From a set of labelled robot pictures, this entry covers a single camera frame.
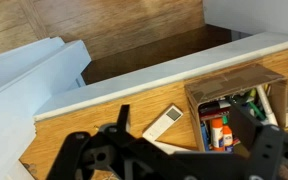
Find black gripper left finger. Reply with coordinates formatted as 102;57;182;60
45;104;185;180

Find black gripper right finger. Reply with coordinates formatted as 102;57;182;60
228;99;288;180

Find brown cardboard box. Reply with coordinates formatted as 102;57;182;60
183;63;288;153

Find orange cap glue stick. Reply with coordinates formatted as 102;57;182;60
211;118;225;152
222;116;235;153

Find green marker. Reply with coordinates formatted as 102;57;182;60
247;99;267;121

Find white marker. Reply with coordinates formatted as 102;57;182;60
256;84;279;127

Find blue marker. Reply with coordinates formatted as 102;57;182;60
200;121;211;152

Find white paper sheets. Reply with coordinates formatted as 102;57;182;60
153;139;198;156

